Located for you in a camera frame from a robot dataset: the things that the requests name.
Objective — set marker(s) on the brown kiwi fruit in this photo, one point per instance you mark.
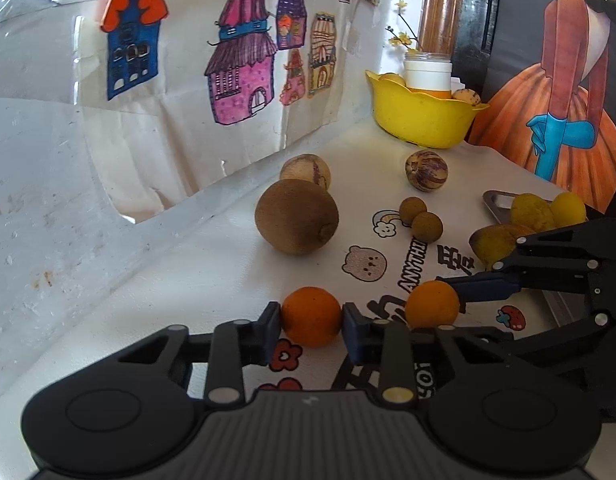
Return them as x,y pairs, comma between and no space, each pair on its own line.
296,217

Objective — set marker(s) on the white jar with flowers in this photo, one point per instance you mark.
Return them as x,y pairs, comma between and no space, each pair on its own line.
424,71

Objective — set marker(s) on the brown longan fruit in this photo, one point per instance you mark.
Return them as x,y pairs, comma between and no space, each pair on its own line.
409,208
427,227

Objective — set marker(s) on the pale striped pepino melon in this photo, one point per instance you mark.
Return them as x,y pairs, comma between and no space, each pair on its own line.
307,167

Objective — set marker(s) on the yellow fruit in bowl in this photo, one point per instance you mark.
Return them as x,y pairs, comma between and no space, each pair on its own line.
393,77

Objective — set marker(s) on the colourful houses drawing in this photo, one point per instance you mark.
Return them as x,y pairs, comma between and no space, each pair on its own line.
178,94

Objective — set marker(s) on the brown longan fruit front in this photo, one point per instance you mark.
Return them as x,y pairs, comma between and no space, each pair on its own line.
427,227

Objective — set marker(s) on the yellow plastic bowl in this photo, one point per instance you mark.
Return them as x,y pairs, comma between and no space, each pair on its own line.
417,118

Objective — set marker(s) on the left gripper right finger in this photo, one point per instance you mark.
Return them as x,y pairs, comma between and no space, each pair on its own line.
385,345

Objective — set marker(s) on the brown wooden door frame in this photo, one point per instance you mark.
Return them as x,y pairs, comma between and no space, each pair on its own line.
438,27

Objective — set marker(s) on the yellow lemon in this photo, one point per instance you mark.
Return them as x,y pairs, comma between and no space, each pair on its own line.
568,209

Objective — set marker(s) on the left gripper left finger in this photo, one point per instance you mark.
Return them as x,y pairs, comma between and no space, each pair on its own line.
237,344

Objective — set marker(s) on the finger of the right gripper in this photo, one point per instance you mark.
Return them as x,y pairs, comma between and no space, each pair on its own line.
453,336
481,287

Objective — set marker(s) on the purple striped pepino melon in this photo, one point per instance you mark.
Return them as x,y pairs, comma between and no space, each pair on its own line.
426,170

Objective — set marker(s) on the small orange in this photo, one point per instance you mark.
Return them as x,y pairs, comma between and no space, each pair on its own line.
432,304
311,317

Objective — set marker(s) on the striped melon in bowl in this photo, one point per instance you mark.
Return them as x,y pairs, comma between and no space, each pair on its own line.
467,95

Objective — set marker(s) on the girl in orange dress poster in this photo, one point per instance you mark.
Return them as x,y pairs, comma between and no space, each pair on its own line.
551,91

